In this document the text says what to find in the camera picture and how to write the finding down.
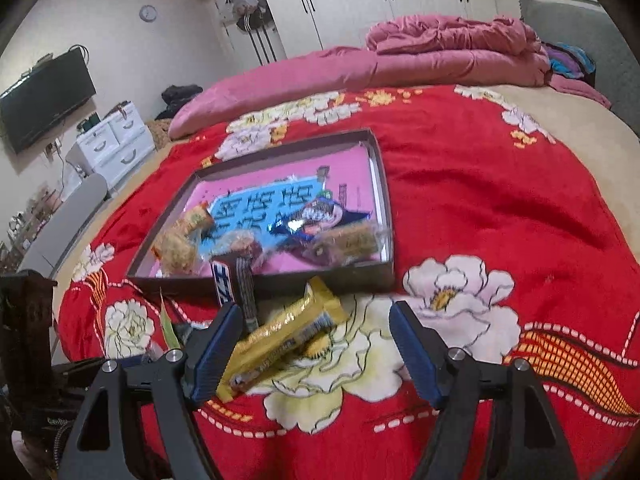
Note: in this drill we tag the dark clothing pile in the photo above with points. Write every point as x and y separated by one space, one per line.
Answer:
180 95

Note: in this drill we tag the shallow grey cardboard box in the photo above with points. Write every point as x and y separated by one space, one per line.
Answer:
350 280

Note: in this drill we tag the brown patterned cushion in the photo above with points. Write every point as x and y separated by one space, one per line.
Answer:
160 132

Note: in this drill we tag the green label bread packet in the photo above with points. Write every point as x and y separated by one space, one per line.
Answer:
175 255

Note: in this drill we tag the folded pink quilt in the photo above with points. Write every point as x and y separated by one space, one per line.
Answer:
450 45

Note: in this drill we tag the long pink pillow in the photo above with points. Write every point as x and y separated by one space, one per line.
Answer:
280 80

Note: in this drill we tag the yellow snack packet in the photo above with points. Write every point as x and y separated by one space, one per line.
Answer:
285 335

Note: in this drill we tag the grey headboard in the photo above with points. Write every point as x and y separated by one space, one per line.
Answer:
590 40

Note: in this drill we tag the clear brown snack packet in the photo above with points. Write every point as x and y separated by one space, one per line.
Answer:
240 245

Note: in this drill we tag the white drawer cabinet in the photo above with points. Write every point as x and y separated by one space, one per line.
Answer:
115 140

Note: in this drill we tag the round wall clock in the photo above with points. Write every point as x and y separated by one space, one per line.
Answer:
147 12

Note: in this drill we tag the hanging bags on hooks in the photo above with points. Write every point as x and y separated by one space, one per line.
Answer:
247 5

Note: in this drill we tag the orange green snack packet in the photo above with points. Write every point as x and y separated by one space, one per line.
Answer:
197 217

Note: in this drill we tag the dark green container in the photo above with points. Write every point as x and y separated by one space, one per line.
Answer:
87 122

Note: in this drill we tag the blue cookie packet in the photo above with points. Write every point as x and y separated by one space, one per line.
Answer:
320 215

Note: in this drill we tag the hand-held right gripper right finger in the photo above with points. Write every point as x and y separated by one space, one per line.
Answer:
415 350

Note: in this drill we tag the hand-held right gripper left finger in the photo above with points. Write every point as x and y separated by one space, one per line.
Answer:
215 355

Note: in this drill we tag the colourful clothes pile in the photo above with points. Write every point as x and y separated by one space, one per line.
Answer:
570 60

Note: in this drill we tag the pink picture book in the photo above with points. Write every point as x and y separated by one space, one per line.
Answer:
345 175

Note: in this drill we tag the red floral blanket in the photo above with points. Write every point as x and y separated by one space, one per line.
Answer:
490 200

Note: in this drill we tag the light green snack packet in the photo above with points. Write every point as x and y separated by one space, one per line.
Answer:
167 325

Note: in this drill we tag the black wall television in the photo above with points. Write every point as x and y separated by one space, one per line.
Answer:
45 100

